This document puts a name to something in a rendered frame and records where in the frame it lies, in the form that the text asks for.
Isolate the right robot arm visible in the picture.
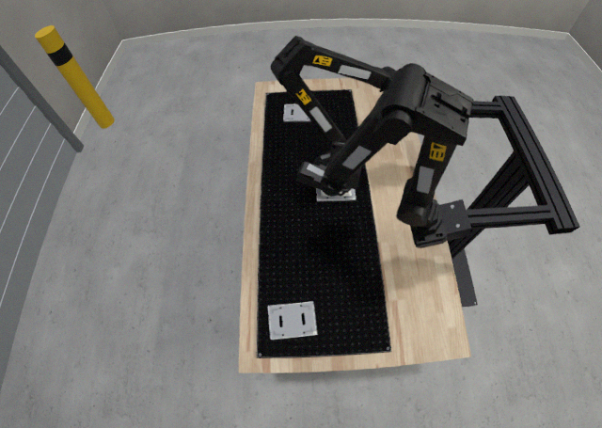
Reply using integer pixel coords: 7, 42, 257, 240
271, 36, 396, 146

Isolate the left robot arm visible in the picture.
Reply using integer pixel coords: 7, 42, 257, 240
296, 63, 473, 245

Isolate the black perforated optical breadboard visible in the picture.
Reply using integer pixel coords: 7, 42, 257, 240
257, 89, 391, 358

